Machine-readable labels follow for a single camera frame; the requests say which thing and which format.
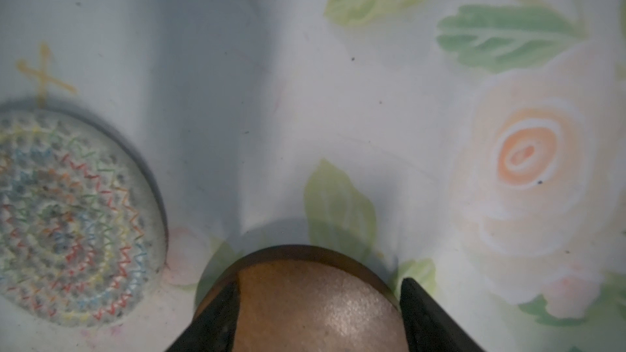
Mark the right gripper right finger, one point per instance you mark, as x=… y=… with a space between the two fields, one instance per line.
x=428 y=327

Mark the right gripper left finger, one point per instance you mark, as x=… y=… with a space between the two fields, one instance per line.
x=214 y=330

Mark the multicolour stitched round coaster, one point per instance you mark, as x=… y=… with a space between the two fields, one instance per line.
x=83 y=240

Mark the brown round coaster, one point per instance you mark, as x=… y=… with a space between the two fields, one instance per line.
x=305 y=298

